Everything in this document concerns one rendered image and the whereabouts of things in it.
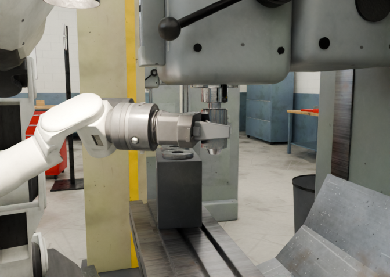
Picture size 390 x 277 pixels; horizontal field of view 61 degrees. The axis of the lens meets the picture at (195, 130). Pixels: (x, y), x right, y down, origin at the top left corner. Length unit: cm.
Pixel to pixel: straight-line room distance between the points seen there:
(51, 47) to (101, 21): 741
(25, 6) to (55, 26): 893
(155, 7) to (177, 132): 20
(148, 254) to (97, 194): 160
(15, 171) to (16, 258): 71
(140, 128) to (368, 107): 50
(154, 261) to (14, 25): 59
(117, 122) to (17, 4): 35
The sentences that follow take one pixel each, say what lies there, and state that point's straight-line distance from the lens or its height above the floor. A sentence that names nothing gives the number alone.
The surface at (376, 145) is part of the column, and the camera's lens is 81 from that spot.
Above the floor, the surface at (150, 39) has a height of 138.
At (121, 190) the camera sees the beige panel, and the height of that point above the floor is 61.
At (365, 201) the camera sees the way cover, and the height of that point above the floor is 106.
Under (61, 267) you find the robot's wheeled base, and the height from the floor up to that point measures 57.
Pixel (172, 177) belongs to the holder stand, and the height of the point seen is 107.
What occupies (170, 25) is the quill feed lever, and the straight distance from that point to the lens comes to 44.
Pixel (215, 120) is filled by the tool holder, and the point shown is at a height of 125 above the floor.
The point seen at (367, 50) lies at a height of 136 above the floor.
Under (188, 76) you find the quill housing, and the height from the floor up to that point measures 132.
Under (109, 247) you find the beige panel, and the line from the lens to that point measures 253.
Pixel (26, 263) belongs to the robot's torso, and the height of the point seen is 72.
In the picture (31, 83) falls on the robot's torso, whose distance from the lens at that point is 113.
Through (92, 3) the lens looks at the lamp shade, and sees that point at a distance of 52.
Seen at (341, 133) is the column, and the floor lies 119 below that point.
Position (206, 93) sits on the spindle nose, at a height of 130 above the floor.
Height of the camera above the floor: 130
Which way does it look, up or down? 7 degrees down
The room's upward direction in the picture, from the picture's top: straight up
